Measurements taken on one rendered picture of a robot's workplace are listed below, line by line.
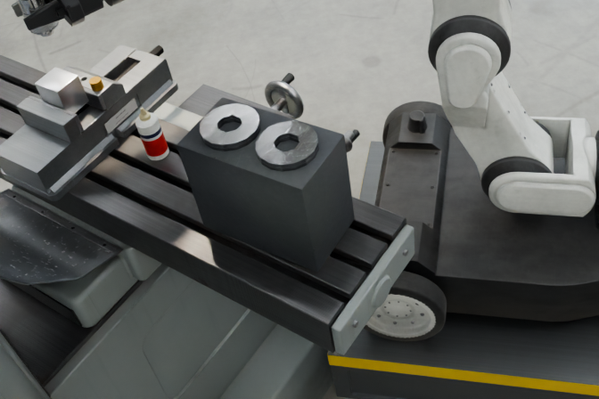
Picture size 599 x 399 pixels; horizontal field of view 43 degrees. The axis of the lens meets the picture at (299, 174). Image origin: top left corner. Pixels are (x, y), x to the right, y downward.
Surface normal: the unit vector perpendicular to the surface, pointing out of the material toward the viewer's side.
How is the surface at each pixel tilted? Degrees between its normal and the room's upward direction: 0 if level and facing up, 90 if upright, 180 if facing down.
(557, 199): 90
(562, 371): 0
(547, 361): 0
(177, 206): 0
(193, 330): 90
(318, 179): 90
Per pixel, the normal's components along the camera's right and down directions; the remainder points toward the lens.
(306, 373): 0.71, 0.04
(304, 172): -0.13, -0.69
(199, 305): 0.82, 0.33
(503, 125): -0.20, 0.72
